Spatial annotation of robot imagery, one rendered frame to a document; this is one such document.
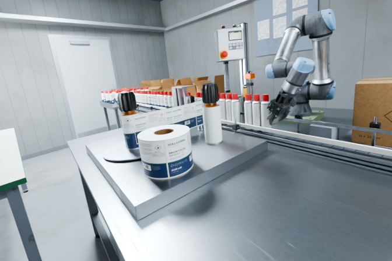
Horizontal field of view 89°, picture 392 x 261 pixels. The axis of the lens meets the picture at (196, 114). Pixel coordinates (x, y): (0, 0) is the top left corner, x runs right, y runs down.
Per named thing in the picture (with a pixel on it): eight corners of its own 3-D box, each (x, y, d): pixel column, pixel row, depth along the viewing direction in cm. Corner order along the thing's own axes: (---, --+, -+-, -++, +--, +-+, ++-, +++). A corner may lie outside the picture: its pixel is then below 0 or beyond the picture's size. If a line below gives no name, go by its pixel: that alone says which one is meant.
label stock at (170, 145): (145, 159, 88) (140, 128, 85) (189, 152, 91) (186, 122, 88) (140, 183, 69) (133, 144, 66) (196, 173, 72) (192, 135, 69)
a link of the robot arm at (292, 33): (284, 16, 123) (262, 68, 101) (304, 10, 116) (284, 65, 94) (289, 32, 130) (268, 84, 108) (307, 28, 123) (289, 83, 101)
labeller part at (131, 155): (96, 151, 106) (95, 148, 106) (150, 135, 124) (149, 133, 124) (113, 169, 82) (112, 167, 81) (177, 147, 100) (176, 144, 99)
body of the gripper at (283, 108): (265, 109, 99) (276, 88, 92) (275, 106, 104) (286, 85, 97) (277, 118, 94) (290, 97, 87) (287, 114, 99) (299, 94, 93)
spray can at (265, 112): (259, 131, 110) (258, 94, 106) (265, 129, 113) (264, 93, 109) (267, 133, 106) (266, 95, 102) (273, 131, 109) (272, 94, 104)
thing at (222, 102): (219, 123, 134) (217, 93, 129) (224, 122, 137) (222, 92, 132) (224, 124, 130) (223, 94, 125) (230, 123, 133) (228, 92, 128)
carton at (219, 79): (190, 102, 309) (188, 78, 301) (209, 97, 346) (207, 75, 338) (212, 102, 282) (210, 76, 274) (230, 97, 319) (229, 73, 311)
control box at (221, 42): (216, 62, 134) (213, 32, 130) (241, 60, 135) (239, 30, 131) (218, 61, 124) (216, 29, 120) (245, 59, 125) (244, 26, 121)
